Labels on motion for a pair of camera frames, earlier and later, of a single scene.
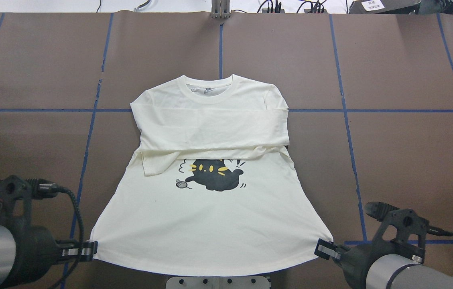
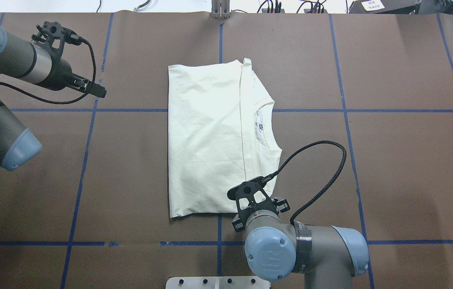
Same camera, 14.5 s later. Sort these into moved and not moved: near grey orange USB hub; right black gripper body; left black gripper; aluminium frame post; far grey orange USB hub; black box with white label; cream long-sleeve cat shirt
Moved: right black gripper body; cream long-sleeve cat shirt; left black gripper
Not moved: near grey orange USB hub; far grey orange USB hub; black box with white label; aluminium frame post
